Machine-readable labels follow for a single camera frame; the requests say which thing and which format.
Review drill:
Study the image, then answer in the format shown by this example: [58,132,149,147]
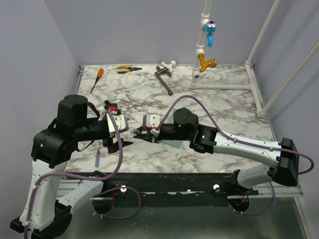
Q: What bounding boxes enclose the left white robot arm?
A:
[10,95,129,239]

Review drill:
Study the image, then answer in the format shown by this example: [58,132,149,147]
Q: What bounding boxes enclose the aluminium rail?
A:
[56,177,303,199]

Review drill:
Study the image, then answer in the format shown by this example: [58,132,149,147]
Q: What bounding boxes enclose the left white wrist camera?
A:
[106,107,129,136]

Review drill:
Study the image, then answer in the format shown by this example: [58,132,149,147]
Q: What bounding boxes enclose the dark metal crank handle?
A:
[155,66,173,96]

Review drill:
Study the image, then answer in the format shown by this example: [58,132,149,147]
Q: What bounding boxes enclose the teal paper envelope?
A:
[162,108,182,149]

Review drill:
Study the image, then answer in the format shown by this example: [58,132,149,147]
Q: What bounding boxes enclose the black T-shaped tool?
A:
[104,100,119,112]

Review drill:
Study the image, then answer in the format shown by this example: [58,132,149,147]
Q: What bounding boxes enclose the orange tap valve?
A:
[197,53,217,73]

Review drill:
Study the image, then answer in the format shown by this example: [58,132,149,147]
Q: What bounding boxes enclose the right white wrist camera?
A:
[143,114,160,137]

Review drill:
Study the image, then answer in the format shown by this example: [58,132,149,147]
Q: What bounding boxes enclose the yellow handled pliers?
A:
[116,66,142,74]

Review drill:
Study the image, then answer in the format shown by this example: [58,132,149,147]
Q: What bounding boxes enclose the white PVC pipe frame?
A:
[190,0,319,118]

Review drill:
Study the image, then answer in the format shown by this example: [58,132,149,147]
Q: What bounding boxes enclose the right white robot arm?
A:
[134,108,299,195]

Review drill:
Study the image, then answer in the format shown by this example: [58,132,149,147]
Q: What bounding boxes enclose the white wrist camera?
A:
[106,107,129,136]
[143,114,160,137]

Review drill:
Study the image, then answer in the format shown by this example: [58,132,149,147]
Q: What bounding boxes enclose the white pipe fitting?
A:
[160,60,176,72]

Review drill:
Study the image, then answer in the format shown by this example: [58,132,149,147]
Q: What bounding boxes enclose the blue tap valve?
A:
[202,21,217,47]

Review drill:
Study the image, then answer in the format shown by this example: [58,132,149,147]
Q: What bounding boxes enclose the orange handled screwdriver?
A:
[90,68,104,93]

